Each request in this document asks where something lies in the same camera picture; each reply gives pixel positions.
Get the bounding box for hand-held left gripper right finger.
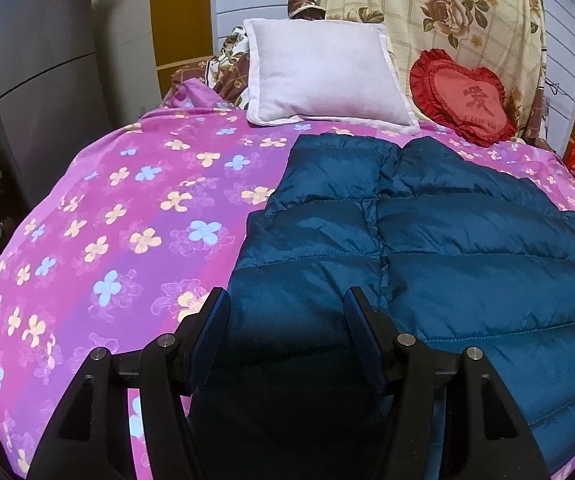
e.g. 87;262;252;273
343;286;551;480

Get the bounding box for red heart cushion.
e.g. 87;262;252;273
410;48;517;148

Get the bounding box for blue puffer jacket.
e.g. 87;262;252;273
190;132;575;480

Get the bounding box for grey wardrobe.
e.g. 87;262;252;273
0;0;118;206

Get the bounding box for brown patterned cloth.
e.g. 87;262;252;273
170;0;325;111

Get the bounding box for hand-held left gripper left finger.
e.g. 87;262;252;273
27;286;232;480

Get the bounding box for brown wooden panel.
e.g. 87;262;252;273
148;0;214;71

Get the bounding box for white pillow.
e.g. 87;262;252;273
243;17;421;136

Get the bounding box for pink floral bed sheet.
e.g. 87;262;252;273
0;79;575;480

